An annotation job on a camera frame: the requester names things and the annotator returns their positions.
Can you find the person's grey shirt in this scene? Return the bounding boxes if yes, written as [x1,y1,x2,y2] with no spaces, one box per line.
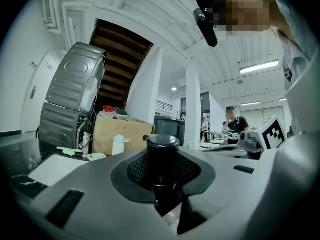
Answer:
[264,0,320,137]

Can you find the black marble vanity counter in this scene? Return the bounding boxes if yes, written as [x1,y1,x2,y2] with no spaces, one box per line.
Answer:
[0,132,91,200]

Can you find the soap dish with soap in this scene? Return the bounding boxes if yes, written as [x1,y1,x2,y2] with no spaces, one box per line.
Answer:
[87,152,108,162]

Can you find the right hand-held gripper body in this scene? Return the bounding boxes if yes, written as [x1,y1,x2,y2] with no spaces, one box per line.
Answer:
[237,115,287,158]

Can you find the white cup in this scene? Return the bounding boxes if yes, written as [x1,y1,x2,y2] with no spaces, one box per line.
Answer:
[111,134,131,156]

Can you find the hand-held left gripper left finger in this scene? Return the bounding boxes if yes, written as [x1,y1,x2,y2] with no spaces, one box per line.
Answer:
[29,148,181,240]

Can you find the large cardboard box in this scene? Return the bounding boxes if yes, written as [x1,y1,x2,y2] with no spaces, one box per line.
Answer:
[92,115,156,156]

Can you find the person's face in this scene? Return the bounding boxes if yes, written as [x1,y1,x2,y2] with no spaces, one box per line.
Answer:
[212,0,281,34]

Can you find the white door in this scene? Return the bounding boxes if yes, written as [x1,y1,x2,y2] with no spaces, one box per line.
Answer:
[21,51,66,134]

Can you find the grey washing machine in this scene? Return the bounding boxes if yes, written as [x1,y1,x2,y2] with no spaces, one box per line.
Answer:
[38,101,89,147]
[45,41,107,114]

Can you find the wooden staircase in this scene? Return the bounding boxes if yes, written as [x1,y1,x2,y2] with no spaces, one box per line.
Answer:
[89,18,155,110]

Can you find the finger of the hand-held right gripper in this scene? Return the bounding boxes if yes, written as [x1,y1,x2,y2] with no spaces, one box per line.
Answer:
[201,143,248,158]

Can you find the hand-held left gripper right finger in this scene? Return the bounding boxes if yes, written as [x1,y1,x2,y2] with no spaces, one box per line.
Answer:
[174,133,319,240]

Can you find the dark grey trash bin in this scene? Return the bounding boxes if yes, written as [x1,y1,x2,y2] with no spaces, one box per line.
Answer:
[177,120,187,146]
[154,115,180,138]

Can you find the chrome faucet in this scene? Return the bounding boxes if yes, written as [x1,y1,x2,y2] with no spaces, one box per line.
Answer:
[79,131,92,156]

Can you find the black railing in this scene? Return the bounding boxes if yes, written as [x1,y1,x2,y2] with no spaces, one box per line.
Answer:
[156,100,174,111]

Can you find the white sink basin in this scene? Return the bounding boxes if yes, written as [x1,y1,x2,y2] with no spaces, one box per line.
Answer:
[28,154,90,187]

